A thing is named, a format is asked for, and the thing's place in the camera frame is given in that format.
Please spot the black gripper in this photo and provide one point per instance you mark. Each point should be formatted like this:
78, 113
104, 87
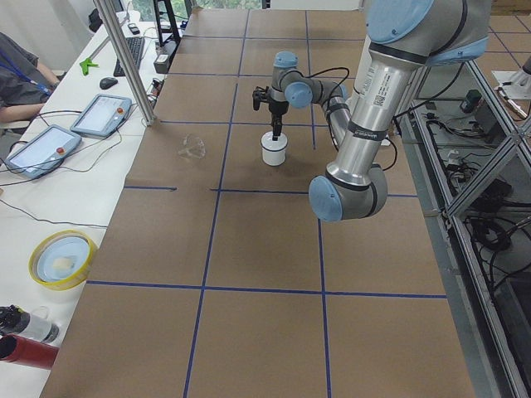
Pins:
275, 108

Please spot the white ceramic lid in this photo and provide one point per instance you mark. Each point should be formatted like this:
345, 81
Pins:
272, 143

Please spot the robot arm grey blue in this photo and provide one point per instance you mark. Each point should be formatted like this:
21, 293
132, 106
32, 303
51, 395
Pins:
404, 36

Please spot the white enamel mug blue rim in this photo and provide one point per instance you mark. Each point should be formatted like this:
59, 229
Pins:
273, 159

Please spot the far teach pendant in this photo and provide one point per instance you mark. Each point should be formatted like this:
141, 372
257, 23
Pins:
102, 116

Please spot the teach pendant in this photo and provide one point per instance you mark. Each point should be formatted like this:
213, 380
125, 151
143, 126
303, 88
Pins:
102, 116
44, 153

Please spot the black computer mouse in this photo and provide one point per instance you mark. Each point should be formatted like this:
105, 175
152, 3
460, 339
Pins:
108, 82

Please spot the green plastic tool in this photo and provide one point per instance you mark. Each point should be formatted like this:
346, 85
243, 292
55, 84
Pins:
86, 65

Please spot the near teach pendant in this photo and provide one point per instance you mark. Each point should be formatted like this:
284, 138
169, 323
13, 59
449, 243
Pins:
44, 153

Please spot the yellow round container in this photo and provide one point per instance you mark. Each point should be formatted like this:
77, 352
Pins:
63, 260

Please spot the seated person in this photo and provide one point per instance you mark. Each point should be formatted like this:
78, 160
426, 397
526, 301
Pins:
26, 82

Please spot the clear water bottle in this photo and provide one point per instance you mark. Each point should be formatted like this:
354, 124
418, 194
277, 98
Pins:
15, 320

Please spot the red bottle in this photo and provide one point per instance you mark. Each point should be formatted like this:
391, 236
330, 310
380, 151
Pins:
27, 352

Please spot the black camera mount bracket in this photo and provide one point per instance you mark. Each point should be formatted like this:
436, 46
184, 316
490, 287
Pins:
260, 95

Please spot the aluminium frame post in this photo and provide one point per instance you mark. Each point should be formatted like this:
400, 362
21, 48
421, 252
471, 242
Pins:
117, 38

